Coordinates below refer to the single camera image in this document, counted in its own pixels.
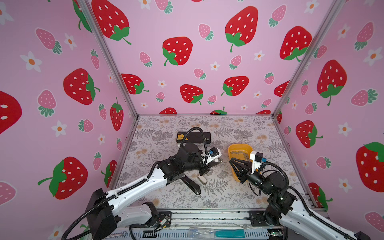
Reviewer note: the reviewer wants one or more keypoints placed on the staple strips in tray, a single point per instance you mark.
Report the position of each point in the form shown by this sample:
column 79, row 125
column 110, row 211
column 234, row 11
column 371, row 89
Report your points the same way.
column 240, row 155

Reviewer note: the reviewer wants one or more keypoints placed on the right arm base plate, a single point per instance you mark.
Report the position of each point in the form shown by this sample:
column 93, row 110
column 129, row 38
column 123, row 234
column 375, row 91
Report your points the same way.
column 262, row 219

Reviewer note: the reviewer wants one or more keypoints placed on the black tool case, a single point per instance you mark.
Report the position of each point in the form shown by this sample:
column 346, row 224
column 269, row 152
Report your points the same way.
column 194, row 137

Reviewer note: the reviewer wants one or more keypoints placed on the teal handled tool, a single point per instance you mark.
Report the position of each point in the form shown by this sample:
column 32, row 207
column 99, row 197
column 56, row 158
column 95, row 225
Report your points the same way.
column 232, row 234

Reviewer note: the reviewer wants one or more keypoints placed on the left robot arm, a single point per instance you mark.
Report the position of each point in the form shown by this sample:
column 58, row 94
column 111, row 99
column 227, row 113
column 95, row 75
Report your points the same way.
column 106, row 210

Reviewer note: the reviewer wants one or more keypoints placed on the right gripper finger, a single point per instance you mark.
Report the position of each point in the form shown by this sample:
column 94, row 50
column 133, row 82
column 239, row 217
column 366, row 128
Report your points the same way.
column 239, row 172
column 241, row 163

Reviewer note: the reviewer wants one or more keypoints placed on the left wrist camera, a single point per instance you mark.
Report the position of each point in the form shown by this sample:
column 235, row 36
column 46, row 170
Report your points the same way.
column 214, row 153

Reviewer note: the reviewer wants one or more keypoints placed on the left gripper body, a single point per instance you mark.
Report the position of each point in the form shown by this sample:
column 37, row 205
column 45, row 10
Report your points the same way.
column 203, row 169

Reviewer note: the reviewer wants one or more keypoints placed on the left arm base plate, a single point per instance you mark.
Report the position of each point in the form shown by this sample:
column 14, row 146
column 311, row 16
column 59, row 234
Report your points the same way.
column 164, row 218

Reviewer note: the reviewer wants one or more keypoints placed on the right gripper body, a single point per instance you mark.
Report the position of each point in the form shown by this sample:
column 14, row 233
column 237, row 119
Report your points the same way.
column 257, row 180

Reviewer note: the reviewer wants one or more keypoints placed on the black stapler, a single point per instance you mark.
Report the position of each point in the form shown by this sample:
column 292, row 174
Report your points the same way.
column 191, row 185

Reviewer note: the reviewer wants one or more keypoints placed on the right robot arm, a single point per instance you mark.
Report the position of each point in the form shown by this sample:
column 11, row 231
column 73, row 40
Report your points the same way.
column 286, row 205

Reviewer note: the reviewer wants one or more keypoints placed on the yellow plastic tray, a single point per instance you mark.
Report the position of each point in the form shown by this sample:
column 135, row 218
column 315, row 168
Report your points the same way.
column 241, row 147

